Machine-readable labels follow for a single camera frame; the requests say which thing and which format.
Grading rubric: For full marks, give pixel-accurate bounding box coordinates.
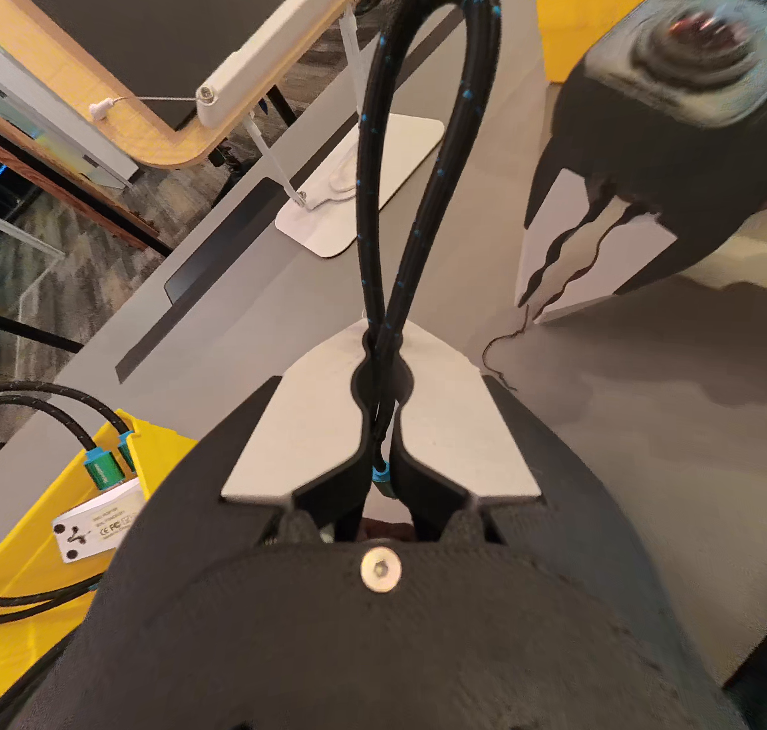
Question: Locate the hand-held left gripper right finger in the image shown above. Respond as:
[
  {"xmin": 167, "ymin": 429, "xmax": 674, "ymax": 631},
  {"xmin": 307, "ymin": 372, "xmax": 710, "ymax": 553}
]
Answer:
[{"xmin": 393, "ymin": 327, "xmax": 544, "ymax": 510}]

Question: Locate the white adapter box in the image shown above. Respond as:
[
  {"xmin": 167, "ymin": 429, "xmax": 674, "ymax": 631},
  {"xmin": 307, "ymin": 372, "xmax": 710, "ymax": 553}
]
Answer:
[{"xmin": 53, "ymin": 480, "xmax": 153, "ymax": 564}]

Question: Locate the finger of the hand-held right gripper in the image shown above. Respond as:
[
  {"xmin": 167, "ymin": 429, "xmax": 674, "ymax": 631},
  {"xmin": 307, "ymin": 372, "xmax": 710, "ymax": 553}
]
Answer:
[
  {"xmin": 516, "ymin": 170, "xmax": 624, "ymax": 314},
  {"xmin": 534, "ymin": 203, "xmax": 680, "ymax": 323}
]

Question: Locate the yellow plastic bin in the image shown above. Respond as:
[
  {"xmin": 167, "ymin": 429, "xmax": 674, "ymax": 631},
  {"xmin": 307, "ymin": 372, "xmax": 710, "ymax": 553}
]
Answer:
[
  {"xmin": 528, "ymin": 0, "xmax": 692, "ymax": 85},
  {"xmin": 0, "ymin": 408, "xmax": 201, "ymax": 730}
]

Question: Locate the dark monitor with wooden back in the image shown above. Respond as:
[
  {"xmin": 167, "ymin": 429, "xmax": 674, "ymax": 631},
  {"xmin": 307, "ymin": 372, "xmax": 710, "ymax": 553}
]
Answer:
[{"xmin": 0, "ymin": 0, "xmax": 360, "ymax": 171}]

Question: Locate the thin dark twist tie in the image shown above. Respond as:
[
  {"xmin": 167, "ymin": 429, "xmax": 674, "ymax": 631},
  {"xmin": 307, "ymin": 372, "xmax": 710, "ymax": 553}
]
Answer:
[{"xmin": 481, "ymin": 304, "xmax": 537, "ymax": 395}]

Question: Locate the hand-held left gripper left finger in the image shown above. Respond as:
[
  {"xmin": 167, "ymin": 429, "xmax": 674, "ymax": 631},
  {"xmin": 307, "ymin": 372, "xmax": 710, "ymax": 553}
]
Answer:
[{"xmin": 221, "ymin": 318, "xmax": 372, "ymax": 506}]

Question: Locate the black braided hdmi cable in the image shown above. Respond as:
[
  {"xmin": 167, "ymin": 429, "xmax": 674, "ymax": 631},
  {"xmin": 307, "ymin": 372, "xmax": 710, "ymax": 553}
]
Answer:
[{"xmin": 355, "ymin": 0, "xmax": 503, "ymax": 494}]

